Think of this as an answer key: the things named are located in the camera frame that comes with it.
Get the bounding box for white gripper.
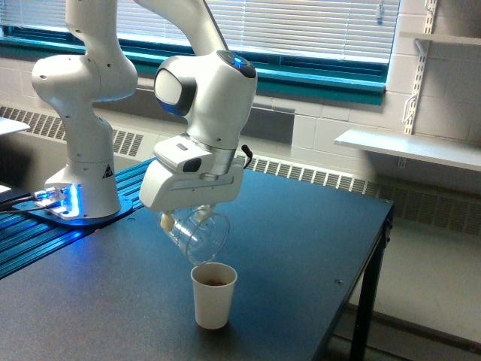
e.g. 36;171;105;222
139;159;244;230

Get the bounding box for clear plastic cup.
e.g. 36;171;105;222
164;207;230;265

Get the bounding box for brown nuts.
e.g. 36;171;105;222
201;278;229;287

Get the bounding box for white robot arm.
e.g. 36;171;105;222
32;1;258;227

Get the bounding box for white paper cup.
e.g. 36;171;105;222
191;262;237;329

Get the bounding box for white desk edge left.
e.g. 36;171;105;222
0;117;30;135

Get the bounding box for black table leg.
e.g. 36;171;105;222
349;211;393;360

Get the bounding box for white window blinds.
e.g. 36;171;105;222
1;1;400;63

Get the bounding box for baseboard radiator heater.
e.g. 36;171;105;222
1;105;480;236

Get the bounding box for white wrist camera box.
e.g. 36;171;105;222
154;135;214;173

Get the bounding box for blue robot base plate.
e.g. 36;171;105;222
27;196;133;229

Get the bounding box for blue aluminium rail platform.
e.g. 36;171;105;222
1;159;153;278

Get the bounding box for black cables at base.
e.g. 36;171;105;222
0;190;50;216

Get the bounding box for white lower wall shelf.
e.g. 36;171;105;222
334;129;480;171

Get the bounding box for white wall shelf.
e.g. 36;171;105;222
399;32;481;47
334;129;480;171

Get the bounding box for blind pull cord handle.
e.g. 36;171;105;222
376;0;385;25

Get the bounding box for white shelf bracket rail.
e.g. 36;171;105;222
403;0;439;135

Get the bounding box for white upper wall shelf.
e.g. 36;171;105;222
399;32;481;47

